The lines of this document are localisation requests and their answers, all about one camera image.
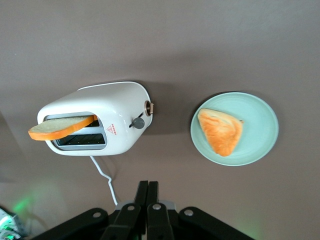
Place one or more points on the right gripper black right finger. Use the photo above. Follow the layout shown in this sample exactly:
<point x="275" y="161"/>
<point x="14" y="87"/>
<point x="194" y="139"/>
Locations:
<point x="162" y="223"/>

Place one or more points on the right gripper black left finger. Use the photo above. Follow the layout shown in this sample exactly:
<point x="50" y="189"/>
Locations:
<point x="125" y="223"/>

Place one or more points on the grey toaster lever knob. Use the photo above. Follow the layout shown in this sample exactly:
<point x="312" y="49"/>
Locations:
<point x="138" y="123"/>

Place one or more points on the bronze toaster dial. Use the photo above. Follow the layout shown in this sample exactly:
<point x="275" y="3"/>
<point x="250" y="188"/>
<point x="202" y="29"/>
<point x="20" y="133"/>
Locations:
<point x="149" y="108"/>

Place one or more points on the white two-slot toaster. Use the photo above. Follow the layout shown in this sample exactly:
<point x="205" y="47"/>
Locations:
<point x="105" y="105"/>

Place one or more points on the triangular orange pastry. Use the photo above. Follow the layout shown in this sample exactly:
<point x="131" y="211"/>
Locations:
<point x="222" y="132"/>

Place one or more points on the toast slice with orange crust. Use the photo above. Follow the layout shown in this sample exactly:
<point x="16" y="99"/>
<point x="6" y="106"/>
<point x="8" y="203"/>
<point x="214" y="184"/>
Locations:
<point x="60" y="127"/>

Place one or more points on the mint green round plate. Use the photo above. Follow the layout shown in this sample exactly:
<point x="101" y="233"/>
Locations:
<point x="260" y="130"/>

